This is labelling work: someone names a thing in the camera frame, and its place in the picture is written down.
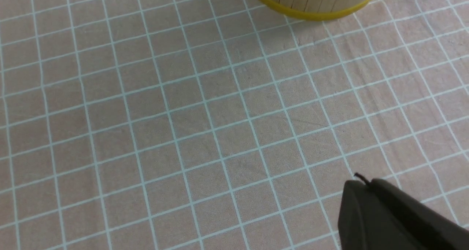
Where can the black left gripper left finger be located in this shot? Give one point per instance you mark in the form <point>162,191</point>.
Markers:
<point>372,216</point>

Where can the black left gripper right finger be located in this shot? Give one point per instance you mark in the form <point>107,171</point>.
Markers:
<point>429,228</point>

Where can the pink checkered tablecloth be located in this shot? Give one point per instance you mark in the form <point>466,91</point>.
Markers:
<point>221,124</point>

